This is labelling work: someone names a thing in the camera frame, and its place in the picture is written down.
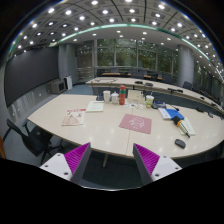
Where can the red and white booklet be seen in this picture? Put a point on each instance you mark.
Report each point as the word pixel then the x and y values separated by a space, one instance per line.
pixel 74 117

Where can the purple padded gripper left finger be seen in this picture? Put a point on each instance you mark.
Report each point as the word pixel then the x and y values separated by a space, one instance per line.
pixel 69 166

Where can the white cup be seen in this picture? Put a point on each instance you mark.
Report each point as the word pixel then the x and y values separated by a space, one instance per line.
pixel 106 95

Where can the white air purifier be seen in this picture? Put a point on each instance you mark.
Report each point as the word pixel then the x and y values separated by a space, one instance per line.
pixel 68 82

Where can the large dark wall screen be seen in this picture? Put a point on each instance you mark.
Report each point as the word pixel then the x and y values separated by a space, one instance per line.
pixel 28 71

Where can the grey box appliance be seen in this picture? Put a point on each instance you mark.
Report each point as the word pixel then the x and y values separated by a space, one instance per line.
pixel 57 87

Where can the black office chair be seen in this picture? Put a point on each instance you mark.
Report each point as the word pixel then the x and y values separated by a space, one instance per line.
pixel 29 146

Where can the black computer mouse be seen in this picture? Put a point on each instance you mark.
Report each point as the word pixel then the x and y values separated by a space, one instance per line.
pixel 180 143

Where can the paper cup green print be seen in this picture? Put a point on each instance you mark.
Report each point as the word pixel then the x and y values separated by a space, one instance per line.
pixel 149 101

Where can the white notebook under pen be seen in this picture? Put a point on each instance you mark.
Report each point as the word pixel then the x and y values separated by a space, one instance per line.
pixel 188 126

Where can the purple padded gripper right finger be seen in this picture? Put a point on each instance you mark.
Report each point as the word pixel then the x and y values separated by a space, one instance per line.
pixel 151 166

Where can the black yellow marker pen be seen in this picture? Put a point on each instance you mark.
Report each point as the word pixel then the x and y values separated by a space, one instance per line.
pixel 178 122

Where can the white jar with lid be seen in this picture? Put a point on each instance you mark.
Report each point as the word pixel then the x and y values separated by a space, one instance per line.
pixel 115 97

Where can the red orange water bottle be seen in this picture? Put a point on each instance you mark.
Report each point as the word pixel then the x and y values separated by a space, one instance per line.
pixel 122 94

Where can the pink mouse pad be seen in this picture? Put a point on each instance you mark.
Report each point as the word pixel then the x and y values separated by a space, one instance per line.
pixel 136 123

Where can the blue notebook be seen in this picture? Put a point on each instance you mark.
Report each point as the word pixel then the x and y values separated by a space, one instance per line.
pixel 173 112

